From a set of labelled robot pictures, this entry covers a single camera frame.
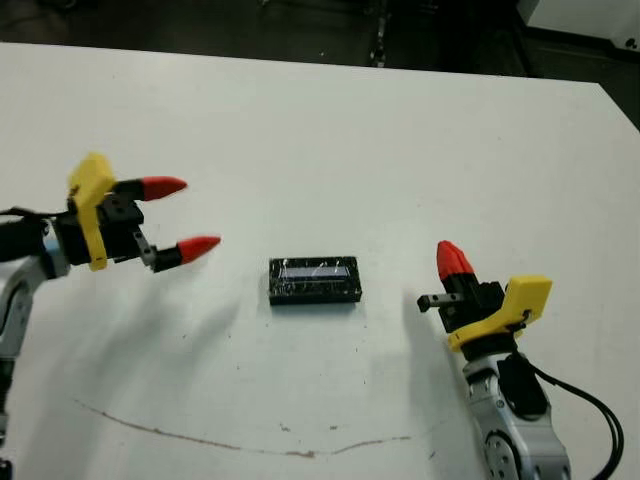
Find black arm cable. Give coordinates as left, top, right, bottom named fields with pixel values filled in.
left=531, top=366, right=627, bottom=480
left=0, top=206, right=69, bottom=224

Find left yellow wrist camera mount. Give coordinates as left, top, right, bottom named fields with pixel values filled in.
left=66, top=152, right=119, bottom=273

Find yellow wrist camera mount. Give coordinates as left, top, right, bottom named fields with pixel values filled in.
left=447, top=274, right=554, bottom=354
left=66, top=152, right=119, bottom=273

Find right yellow wrist camera mount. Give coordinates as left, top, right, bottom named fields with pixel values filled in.
left=447, top=274, right=554, bottom=354

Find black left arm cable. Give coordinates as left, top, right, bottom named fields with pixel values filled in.
left=0, top=206, right=69, bottom=224

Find small black rectangular box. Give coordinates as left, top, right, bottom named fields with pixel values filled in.
left=267, top=255, right=363, bottom=308

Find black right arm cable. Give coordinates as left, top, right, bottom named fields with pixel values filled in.
left=531, top=366, right=627, bottom=480

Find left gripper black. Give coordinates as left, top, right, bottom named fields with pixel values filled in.
left=99, top=175, right=223, bottom=274

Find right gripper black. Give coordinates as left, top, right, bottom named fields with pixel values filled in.
left=416, top=240, right=506, bottom=334

